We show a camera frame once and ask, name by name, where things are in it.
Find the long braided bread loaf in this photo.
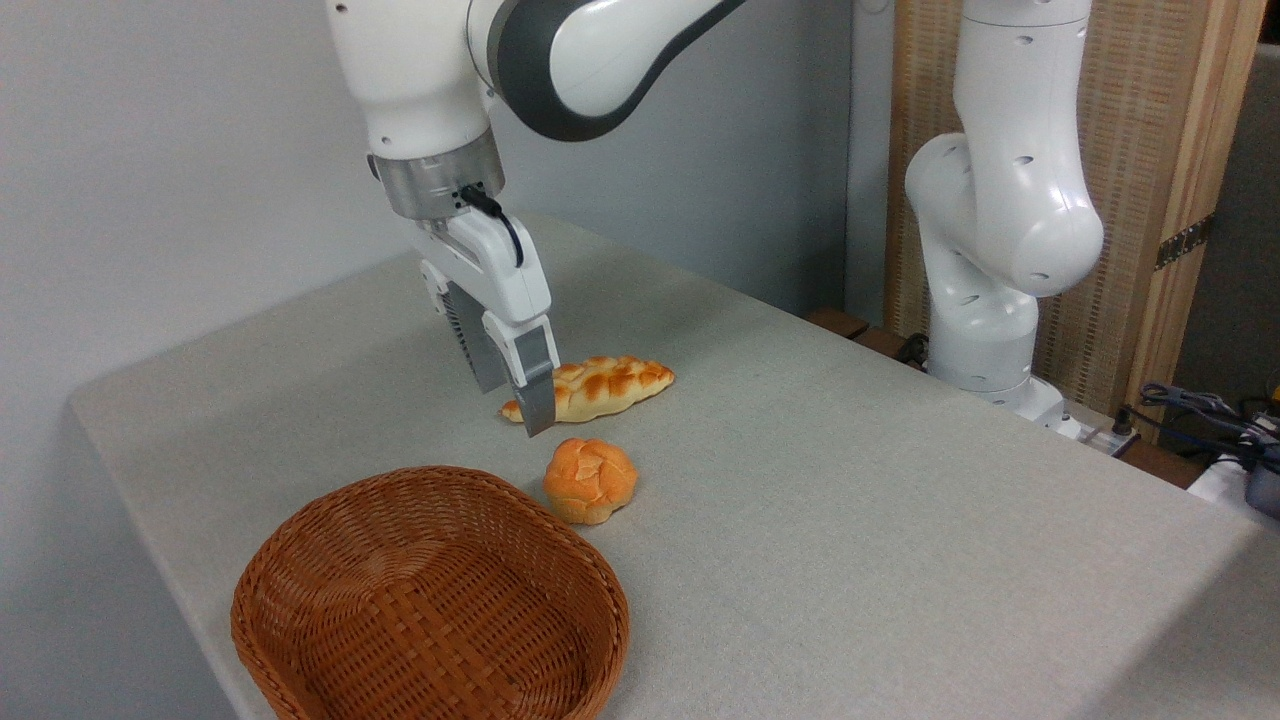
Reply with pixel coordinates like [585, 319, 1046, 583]
[500, 355, 676, 424]

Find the metal screen hinge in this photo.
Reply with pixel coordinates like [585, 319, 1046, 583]
[1155, 213, 1216, 271]

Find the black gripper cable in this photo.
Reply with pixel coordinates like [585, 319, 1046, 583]
[458, 185, 525, 269]

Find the robot base connector block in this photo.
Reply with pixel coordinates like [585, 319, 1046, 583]
[1060, 400, 1141, 458]

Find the brown wicker basket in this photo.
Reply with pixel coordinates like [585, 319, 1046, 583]
[230, 466, 631, 720]

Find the wood framed rattan screen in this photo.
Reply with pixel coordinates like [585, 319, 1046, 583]
[885, 0, 1269, 441]

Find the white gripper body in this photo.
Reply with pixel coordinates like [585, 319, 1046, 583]
[405, 208, 554, 323]

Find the round orange bread bun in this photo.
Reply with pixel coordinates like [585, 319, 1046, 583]
[543, 437, 639, 526]

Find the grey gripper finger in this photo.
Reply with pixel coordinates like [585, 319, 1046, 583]
[482, 310, 561, 438]
[420, 260, 511, 393]

